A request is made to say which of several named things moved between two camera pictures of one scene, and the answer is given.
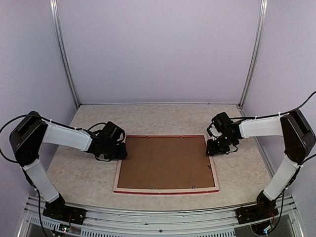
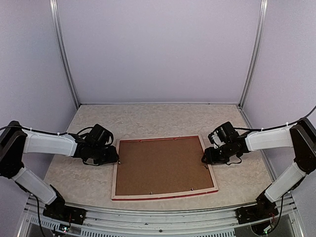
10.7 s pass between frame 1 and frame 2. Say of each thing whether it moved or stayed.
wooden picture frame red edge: moved
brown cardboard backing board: moved
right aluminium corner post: stayed
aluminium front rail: stayed
